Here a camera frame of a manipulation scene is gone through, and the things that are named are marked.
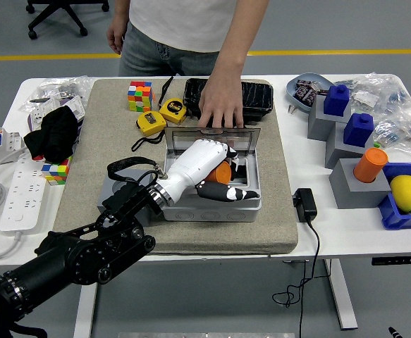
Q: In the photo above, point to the white power strip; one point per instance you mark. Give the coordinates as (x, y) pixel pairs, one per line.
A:
(22, 197)

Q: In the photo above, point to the yellow lemon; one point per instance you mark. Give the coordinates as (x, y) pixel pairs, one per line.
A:
(406, 193)

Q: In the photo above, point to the person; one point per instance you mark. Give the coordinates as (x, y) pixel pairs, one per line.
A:
(177, 24)

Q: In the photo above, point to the white table leg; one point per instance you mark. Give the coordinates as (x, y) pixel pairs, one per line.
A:
(342, 299)
(87, 306)

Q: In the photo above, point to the blue-grey bowl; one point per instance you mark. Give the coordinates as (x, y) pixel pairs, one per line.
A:
(293, 95)

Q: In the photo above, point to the multicolour puzzle cube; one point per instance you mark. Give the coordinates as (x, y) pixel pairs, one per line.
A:
(55, 172)
(141, 96)

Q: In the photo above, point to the dark snack packets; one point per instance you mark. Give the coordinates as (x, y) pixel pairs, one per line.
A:
(305, 93)

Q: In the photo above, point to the person's left forearm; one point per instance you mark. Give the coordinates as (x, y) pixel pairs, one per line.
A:
(235, 53)

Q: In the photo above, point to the black table control panel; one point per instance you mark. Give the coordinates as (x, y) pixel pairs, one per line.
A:
(399, 261)

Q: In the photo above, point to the person's right hand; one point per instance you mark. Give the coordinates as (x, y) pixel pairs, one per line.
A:
(115, 38)

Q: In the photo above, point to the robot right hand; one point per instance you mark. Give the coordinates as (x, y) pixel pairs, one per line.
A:
(395, 333)

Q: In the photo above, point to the clear bag of small parts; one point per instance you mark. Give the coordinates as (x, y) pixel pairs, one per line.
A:
(78, 86)

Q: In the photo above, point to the person's left hand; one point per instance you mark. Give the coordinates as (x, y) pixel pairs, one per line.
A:
(222, 102)

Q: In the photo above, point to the grey block holder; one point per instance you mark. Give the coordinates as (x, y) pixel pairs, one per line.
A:
(335, 153)
(319, 125)
(353, 195)

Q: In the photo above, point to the black plastic tray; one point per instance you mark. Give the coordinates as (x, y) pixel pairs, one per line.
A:
(259, 98)

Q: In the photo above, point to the small metal screws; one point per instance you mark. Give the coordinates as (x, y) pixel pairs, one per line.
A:
(291, 109)

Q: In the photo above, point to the white circuit breaker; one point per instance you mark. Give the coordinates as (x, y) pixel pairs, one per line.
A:
(0, 144)

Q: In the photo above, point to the black cloth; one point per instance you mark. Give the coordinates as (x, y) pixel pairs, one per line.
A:
(50, 134)

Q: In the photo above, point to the grey block with round hole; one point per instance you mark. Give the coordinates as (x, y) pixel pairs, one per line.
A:
(107, 193)

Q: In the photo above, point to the yellow tape measure black label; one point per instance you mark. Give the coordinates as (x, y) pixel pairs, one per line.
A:
(172, 109)

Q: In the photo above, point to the orange cylinder battery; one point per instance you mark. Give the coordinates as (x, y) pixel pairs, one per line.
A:
(371, 165)
(219, 173)

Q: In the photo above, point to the black office chair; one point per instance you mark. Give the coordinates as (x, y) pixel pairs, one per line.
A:
(59, 10)

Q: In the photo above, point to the clear bag of mixed parts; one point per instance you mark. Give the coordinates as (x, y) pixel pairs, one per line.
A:
(406, 134)

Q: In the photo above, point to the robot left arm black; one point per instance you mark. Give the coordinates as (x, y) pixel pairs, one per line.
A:
(85, 253)

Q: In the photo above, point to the blue plastic block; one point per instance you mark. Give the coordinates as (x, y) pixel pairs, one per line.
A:
(336, 102)
(358, 132)

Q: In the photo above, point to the clear bag of blue parts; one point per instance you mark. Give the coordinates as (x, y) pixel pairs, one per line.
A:
(385, 93)

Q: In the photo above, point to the black power adapter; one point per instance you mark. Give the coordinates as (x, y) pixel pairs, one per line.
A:
(305, 206)

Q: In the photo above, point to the white wall socket pack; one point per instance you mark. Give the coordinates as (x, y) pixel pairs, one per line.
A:
(37, 114)

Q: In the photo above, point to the grey-brown mat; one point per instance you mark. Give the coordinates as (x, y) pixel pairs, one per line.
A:
(226, 239)

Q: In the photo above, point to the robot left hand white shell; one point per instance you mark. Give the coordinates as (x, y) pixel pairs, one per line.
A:
(191, 162)

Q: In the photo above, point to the person's right forearm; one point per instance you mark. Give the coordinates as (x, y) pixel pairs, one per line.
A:
(120, 10)

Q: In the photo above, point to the grey junction box clear lid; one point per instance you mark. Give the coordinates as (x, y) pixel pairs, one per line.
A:
(212, 214)

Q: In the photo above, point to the blue storage bin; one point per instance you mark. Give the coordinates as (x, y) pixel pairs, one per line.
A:
(399, 220)

